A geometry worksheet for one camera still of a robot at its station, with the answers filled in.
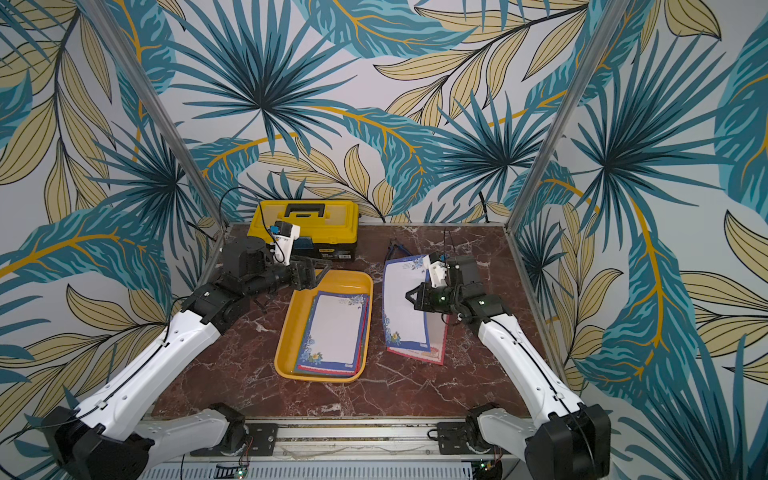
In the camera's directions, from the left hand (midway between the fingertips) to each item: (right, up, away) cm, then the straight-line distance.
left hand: (319, 266), depth 71 cm
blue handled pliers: (+18, +5, +41) cm, 45 cm away
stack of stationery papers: (+2, -30, +13) cm, 33 cm away
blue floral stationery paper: (0, -20, +20) cm, 28 cm away
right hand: (+22, -8, +6) cm, 24 cm away
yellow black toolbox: (-3, +11, +28) cm, 30 cm away
